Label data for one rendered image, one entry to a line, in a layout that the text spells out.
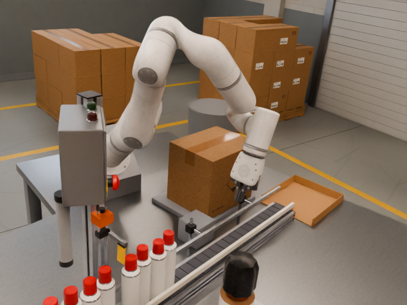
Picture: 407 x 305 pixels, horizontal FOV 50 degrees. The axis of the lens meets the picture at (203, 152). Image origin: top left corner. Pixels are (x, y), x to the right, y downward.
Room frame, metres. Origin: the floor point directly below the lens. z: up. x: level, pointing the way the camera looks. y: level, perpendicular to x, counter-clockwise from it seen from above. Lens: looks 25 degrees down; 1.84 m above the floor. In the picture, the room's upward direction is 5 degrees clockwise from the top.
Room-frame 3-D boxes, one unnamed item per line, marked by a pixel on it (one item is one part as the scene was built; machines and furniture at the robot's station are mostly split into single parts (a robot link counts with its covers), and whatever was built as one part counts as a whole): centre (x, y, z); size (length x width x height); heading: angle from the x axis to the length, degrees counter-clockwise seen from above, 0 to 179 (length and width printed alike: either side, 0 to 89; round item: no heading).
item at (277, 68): (5.28, -0.55, 0.57); 1.20 x 0.83 x 1.14; 133
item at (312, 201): (1.74, -0.47, 0.85); 0.30 x 0.26 x 0.04; 141
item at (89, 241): (1.02, 0.29, 1.16); 0.04 x 0.04 x 0.67; 51
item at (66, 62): (4.72, 1.34, 0.45); 1.20 x 0.83 x 0.89; 42
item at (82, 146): (0.93, 0.28, 1.38); 0.17 x 0.10 x 0.19; 16
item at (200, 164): (1.68, -0.04, 0.99); 0.30 x 0.24 x 0.27; 140
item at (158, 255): (1.01, 0.10, 0.98); 0.05 x 0.05 x 0.20
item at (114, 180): (0.90, 0.21, 1.32); 0.04 x 0.03 x 0.04; 16
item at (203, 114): (3.62, -0.06, 0.31); 0.46 x 0.46 x 0.62
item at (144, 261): (0.98, 0.14, 0.98); 0.05 x 0.05 x 0.20
